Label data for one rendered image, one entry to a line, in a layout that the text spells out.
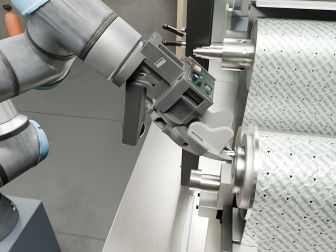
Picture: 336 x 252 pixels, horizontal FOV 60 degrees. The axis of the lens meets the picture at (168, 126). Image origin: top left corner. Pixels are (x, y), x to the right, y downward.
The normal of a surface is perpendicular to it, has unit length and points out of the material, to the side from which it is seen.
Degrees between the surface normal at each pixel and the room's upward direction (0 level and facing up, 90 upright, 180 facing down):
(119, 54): 68
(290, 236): 90
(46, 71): 100
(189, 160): 90
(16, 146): 75
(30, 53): 55
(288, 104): 92
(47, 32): 106
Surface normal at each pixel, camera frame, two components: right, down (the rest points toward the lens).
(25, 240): 0.99, 0.10
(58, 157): 0.00, -0.81
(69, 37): -0.29, 0.67
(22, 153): 0.74, 0.09
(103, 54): -0.06, 0.46
